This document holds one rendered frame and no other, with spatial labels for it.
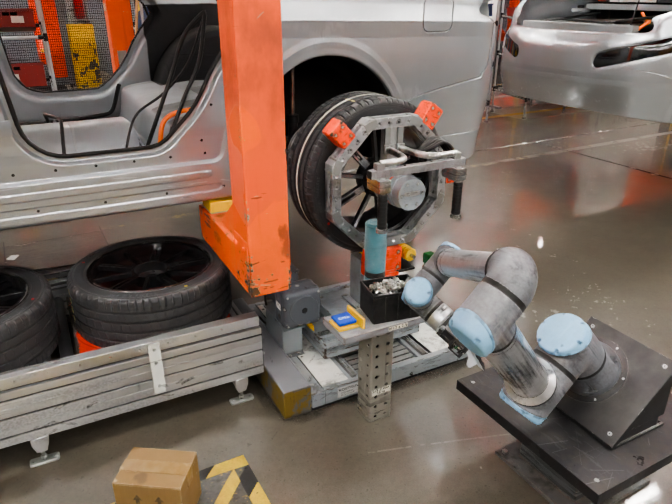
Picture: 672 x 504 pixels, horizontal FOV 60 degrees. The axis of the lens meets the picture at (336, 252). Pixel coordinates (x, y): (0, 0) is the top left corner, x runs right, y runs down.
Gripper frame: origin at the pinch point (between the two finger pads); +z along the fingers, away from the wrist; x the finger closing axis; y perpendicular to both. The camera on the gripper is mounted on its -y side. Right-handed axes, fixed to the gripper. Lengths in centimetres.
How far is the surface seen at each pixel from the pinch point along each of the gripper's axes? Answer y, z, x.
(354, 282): -24, -68, -58
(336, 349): 4, -51, -65
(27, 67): -50, -441, -195
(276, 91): 6, -108, 37
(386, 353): 5.4, -30.8, -36.4
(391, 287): -1.2, -43.7, -10.8
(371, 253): -11, -60, -16
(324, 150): -16, -98, 7
